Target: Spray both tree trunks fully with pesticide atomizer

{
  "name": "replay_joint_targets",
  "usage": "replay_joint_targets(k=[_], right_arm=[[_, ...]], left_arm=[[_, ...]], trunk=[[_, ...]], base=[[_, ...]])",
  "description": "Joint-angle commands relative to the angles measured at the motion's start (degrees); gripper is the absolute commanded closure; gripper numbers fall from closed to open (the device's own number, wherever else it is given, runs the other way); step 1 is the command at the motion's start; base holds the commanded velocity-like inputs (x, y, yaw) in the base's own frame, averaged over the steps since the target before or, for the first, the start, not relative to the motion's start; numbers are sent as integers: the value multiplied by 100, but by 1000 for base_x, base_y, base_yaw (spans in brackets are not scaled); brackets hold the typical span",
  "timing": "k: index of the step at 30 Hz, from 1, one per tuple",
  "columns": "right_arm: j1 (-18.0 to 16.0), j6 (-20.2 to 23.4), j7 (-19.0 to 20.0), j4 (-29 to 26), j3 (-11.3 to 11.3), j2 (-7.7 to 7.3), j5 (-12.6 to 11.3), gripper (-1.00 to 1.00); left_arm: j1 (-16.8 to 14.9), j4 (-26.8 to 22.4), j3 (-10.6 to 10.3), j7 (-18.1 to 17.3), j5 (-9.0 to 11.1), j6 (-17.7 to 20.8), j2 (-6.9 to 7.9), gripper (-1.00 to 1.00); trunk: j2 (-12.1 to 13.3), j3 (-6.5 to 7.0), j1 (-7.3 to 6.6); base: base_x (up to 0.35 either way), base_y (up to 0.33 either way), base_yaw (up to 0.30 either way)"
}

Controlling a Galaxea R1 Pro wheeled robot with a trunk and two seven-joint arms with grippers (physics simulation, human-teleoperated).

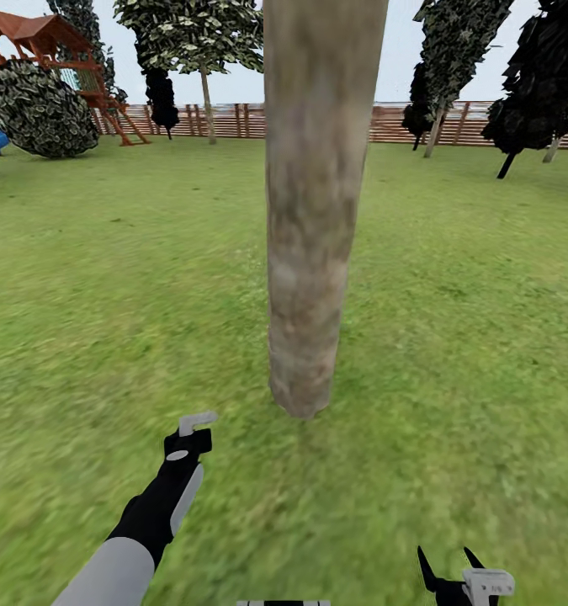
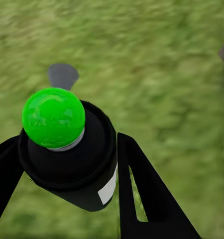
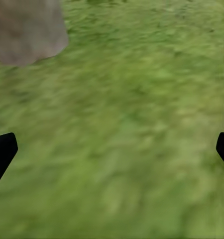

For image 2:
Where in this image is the pesticide atomizer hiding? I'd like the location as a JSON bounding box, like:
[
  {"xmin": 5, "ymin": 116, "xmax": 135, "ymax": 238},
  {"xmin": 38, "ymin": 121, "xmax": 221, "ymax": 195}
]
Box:
[{"xmin": 18, "ymin": 62, "xmax": 118, "ymax": 212}]

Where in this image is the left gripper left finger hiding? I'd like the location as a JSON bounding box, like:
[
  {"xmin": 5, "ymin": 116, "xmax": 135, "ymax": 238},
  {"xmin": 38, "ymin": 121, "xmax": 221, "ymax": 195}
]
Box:
[{"xmin": 0, "ymin": 135, "xmax": 24, "ymax": 218}]

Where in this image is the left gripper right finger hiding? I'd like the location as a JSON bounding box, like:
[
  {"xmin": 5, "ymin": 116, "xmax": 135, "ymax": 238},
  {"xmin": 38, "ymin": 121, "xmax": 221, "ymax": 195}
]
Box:
[{"xmin": 116, "ymin": 133, "xmax": 201, "ymax": 239}]

